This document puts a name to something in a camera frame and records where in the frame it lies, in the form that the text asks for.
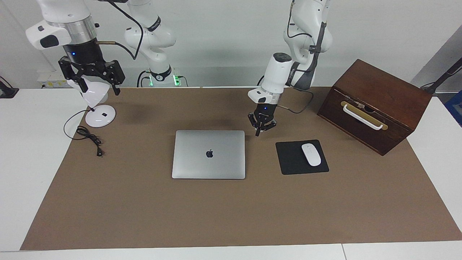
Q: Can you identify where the white computer mouse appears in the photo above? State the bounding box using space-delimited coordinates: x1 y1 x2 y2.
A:
301 143 322 167

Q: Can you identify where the white box handle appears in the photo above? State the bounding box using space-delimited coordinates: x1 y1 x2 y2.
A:
342 104 384 130

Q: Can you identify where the brown table mat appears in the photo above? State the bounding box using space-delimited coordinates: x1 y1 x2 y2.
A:
20 87 462 251

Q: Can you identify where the dark brown wooden box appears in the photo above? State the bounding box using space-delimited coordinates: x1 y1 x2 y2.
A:
317 59 433 156

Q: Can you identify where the black lamp power cable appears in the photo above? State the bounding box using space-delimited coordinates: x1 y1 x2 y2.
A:
64 109 105 157

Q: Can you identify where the grey aluminium laptop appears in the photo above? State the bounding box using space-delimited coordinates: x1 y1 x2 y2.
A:
172 130 246 180

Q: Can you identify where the black clamp mount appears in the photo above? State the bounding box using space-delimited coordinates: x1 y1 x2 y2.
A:
0 77 19 99

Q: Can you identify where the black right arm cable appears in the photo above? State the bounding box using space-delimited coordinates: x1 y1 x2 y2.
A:
95 0 145 61

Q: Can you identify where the gold plate on box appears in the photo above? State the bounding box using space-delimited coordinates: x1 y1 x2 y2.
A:
340 101 389 131

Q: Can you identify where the white power strip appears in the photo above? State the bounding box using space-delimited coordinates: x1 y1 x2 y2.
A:
38 71 69 89

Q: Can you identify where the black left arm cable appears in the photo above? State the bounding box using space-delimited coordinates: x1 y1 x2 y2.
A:
277 0 327 114

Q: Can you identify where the white desk lamp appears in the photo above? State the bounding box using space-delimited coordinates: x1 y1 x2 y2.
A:
67 75 117 128

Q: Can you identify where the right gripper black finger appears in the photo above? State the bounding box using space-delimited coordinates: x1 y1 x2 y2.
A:
106 61 126 96
59 57 89 94

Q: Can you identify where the black tripod stand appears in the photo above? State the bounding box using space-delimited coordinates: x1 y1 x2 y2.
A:
420 57 462 95

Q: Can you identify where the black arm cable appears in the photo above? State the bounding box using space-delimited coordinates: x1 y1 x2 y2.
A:
277 0 327 114
95 0 145 61

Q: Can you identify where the black mouse pad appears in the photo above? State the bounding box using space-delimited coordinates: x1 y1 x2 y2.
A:
275 139 330 175

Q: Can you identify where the blue object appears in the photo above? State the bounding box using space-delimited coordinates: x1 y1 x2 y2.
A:
445 90 462 127

